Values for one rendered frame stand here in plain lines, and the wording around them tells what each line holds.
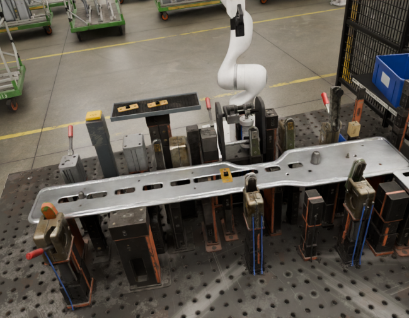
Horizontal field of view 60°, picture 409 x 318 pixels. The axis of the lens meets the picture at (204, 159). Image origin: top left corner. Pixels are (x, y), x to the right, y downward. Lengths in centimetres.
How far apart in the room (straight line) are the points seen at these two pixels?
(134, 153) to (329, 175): 72
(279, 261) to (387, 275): 38
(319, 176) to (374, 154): 25
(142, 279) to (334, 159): 84
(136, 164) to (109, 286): 46
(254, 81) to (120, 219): 88
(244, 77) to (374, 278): 96
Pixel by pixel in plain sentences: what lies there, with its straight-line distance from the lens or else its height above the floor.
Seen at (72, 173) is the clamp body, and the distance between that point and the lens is 146.
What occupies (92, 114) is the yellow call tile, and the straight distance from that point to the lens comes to 155.
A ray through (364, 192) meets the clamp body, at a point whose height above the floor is 104.
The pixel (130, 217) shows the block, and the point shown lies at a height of 103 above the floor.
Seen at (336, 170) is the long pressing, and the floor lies 100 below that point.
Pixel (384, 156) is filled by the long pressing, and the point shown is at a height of 100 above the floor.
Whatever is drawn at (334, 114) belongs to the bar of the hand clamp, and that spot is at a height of 111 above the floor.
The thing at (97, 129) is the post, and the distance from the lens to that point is 154.
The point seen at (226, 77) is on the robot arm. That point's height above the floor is 117.
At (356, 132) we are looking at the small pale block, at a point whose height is 103.
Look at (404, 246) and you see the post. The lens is 157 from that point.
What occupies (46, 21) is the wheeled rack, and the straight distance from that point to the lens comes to 823.
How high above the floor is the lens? 181
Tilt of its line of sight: 35 degrees down
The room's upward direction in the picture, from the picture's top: 6 degrees counter-clockwise
